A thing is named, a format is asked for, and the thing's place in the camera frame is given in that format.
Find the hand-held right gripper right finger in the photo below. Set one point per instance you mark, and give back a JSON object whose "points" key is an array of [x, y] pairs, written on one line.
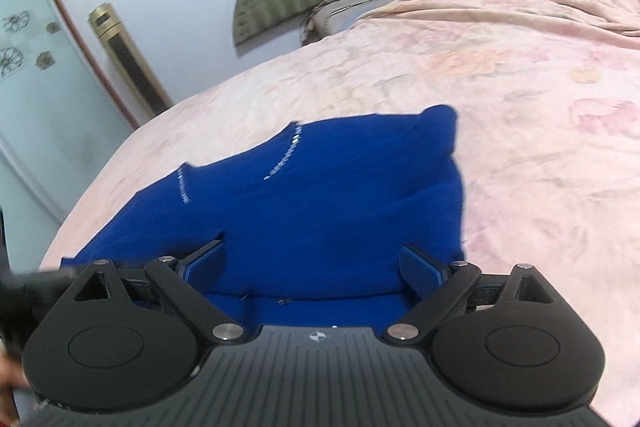
{"points": [[419, 268]]}

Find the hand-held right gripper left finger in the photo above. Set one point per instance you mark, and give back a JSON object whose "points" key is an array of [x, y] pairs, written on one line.
{"points": [[206, 258]]}

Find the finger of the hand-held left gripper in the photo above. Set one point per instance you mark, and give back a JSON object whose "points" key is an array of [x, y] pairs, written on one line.
{"points": [[50, 284]]}

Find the blue knit sweater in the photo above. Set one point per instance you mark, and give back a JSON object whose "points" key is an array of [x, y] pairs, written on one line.
{"points": [[320, 207]]}

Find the pink floral bed sheet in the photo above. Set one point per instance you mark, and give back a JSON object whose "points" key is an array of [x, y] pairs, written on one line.
{"points": [[525, 132]]}

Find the flower printed glass wardrobe door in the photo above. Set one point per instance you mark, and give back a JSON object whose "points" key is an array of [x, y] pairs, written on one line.
{"points": [[45, 82]]}

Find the gold tower air conditioner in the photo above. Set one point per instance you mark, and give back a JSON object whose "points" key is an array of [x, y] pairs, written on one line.
{"points": [[131, 62]]}

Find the grey pillow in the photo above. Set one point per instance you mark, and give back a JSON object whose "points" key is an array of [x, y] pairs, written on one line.
{"points": [[340, 14]]}

